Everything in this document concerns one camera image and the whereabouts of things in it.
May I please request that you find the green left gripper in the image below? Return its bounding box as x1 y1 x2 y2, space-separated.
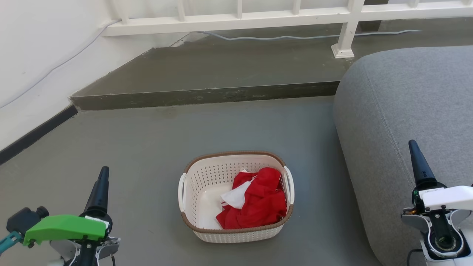
23 166 121 266

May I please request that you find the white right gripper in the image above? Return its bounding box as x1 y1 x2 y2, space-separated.
402 140 473 231

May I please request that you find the cream perforated laundry basket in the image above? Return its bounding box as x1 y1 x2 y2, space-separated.
178 150 295 243

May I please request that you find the grey fabric sofa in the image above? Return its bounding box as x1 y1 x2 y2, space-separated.
333 45 473 266

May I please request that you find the black baseboard strip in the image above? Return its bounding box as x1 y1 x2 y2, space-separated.
0 105 79 165

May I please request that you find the white cloth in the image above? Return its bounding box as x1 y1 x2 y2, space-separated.
221 170 256 210

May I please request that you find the red garment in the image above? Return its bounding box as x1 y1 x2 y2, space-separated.
216 167 287 230

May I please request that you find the white wooden railing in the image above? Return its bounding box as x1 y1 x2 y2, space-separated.
102 0 473 59

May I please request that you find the thin white wall cable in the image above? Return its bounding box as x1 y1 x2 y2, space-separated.
0 20 121 109

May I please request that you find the grey floor cable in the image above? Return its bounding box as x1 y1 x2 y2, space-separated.
196 29 423 41

